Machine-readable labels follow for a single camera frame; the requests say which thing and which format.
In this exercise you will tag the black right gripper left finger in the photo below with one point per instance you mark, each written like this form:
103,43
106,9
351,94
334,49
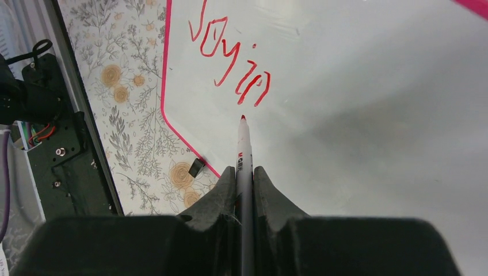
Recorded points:
210,229

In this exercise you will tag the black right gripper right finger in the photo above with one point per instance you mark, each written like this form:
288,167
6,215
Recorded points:
276,245

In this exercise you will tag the white red whiteboard marker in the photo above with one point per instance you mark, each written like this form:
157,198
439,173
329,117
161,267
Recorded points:
244,183

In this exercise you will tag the pink framed whiteboard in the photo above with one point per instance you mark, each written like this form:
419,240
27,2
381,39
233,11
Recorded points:
355,108

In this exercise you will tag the floral tablecloth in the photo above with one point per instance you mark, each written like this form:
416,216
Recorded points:
118,47

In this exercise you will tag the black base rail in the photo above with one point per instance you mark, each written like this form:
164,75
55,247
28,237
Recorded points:
66,169

